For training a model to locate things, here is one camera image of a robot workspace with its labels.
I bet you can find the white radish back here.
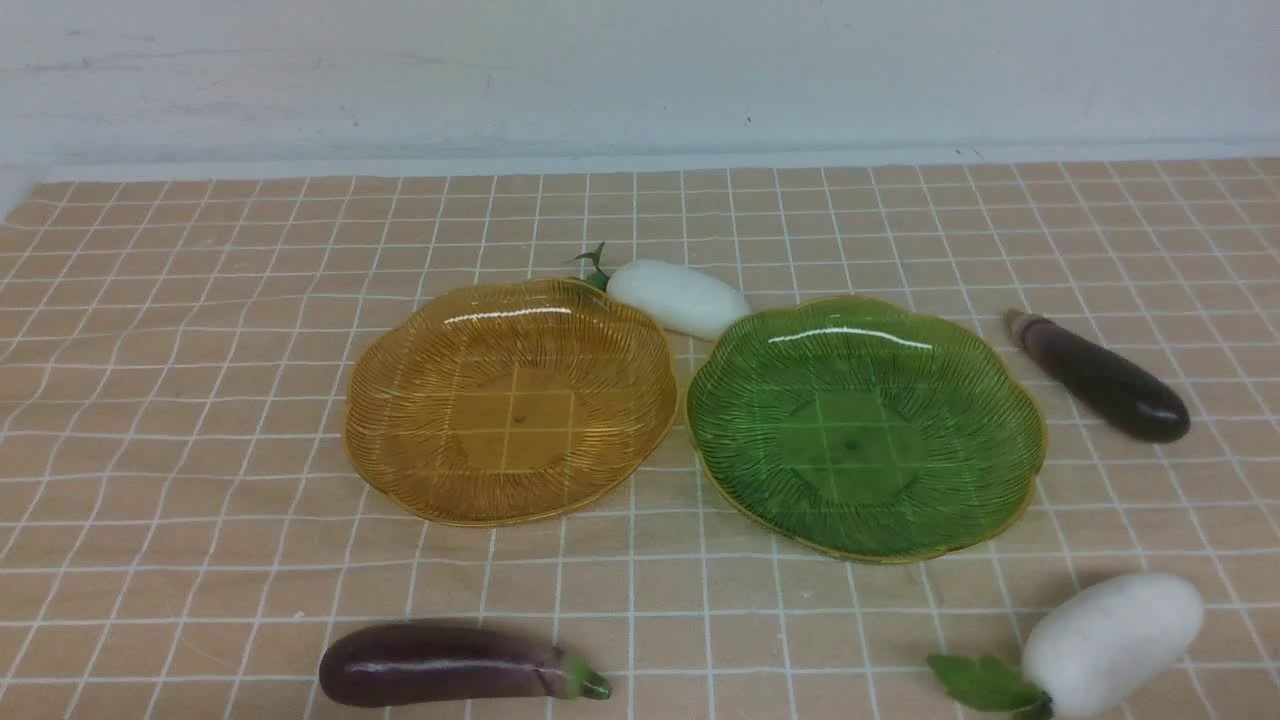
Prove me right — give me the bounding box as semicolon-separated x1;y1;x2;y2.
572;243;753;341

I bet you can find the purple eggplant green stem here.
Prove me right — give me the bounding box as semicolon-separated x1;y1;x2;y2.
317;619;613;708

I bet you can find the purple eggplant brown stem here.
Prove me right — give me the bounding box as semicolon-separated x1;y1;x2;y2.
1005;307;1190;445

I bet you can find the white radish large leaf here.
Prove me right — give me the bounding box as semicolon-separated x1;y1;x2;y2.
925;571;1204;719

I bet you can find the amber ribbed glass plate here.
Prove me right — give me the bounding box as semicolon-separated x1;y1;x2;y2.
343;277;680;528

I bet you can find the green ribbed glass plate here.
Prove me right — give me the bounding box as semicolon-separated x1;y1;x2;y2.
685;295;1048;564

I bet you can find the checkered beige tablecloth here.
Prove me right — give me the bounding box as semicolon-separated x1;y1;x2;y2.
1;158;1279;719

